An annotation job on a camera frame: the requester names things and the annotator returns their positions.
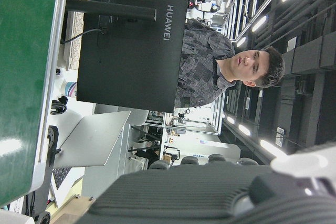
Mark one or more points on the black caster wheel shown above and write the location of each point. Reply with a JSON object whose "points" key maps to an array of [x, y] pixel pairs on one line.
{"points": [[44, 219]]}

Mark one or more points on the silver laptop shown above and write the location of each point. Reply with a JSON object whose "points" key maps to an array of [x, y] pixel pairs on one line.
{"points": [[92, 140]]}

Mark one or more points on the white keyboard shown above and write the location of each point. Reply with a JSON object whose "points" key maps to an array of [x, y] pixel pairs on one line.
{"points": [[74, 56]]}

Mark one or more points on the black Huawei monitor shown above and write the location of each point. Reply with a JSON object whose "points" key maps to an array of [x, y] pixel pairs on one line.
{"points": [[126, 77]]}

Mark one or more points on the person in grey patterned shirt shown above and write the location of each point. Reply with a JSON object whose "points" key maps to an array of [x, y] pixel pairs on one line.
{"points": [[199, 72]]}

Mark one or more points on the dark grey white right robot hand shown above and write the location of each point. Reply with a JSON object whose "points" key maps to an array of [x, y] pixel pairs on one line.
{"points": [[183, 195]]}

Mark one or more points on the green conveyor belt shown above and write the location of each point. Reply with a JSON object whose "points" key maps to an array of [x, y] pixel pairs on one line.
{"points": [[51, 64], [21, 77]]}

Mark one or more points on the black round metal bracket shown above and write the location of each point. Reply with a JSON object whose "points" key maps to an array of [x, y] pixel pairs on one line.
{"points": [[52, 140]]}

